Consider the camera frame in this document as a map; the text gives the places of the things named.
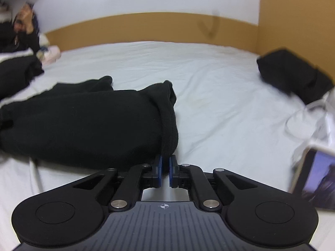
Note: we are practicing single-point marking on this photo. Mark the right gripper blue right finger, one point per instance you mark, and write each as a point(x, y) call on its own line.
point(173, 172)

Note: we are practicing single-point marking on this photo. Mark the person in black hoodie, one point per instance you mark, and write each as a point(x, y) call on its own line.
point(22, 33)

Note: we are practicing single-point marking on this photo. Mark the black fleece garment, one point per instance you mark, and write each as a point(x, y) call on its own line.
point(92, 125)

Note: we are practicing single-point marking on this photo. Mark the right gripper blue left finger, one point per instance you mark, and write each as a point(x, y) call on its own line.
point(157, 172)

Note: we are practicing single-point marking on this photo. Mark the black garment pile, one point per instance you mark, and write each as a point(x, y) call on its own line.
point(17, 73)

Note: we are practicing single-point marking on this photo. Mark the black folded garment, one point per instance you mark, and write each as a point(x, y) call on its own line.
point(291, 74)

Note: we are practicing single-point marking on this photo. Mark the pink white pillow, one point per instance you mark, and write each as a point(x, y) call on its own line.
point(48, 53)

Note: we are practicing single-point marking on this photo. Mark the white charger with cable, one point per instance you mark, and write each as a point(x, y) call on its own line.
point(313, 125)

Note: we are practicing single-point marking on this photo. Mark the phone with lit screen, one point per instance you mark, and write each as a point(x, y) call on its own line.
point(313, 179)

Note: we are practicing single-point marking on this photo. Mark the wooden headboard panel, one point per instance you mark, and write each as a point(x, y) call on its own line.
point(304, 26)

